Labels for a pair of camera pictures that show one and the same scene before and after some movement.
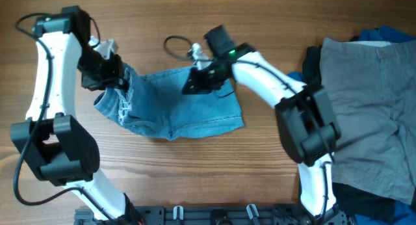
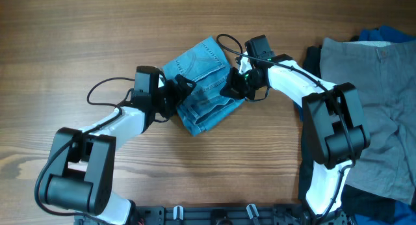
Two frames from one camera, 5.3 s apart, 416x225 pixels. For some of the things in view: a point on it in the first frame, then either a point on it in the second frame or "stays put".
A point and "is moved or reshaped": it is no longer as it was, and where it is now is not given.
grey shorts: (372, 86) stays put
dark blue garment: (400, 213) stays put
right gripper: (202, 84) -> (232, 88)
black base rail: (249, 214) stays put
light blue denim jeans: (155, 104) is moved or reshaped
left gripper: (109, 80) -> (179, 95)
